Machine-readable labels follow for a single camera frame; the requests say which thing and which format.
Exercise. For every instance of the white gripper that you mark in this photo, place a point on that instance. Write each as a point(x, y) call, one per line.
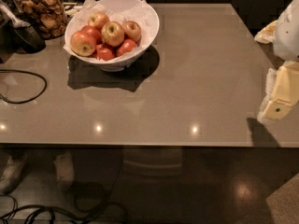
point(287, 34)

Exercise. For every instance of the yellow-red apple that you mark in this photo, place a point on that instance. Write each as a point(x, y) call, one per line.
point(112, 33)

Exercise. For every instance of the front right red apple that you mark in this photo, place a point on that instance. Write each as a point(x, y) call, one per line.
point(127, 46)

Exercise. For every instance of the right red-yellow apple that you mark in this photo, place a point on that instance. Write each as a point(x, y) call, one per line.
point(132, 30)

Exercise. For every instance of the red-yellow apple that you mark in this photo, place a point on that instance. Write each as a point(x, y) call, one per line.
point(98, 20)
point(132, 30)
point(83, 44)

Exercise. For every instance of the white paper bowl liner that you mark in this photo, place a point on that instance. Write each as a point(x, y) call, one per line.
point(141, 11)

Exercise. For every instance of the white ceramic bowl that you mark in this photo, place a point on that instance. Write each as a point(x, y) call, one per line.
point(124, 59)

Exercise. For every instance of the back red-yellow apple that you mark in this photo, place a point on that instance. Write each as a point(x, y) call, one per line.
point(98, 20)

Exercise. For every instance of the dark red left apple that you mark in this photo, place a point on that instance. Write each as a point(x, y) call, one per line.
point(93, 32)

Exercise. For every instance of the front left red-yellow apple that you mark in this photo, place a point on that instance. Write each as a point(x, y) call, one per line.
point(83, 44)

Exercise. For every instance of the crumpled yellow-white cloth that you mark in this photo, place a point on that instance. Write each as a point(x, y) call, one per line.
point(266, 35)

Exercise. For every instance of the right white shoe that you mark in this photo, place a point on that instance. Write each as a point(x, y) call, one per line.
point(64, 170)

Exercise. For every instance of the white shoe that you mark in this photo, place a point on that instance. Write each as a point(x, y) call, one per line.
point(11, 176)
point(64, 170)

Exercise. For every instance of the glass jar of dried chips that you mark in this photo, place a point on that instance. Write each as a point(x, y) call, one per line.
point(47, 16)

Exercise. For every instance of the black round appliance with scoop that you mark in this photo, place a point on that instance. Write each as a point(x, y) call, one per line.
point(25, 35)

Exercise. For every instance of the left white shoe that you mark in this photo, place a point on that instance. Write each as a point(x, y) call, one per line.
point(11, 176)

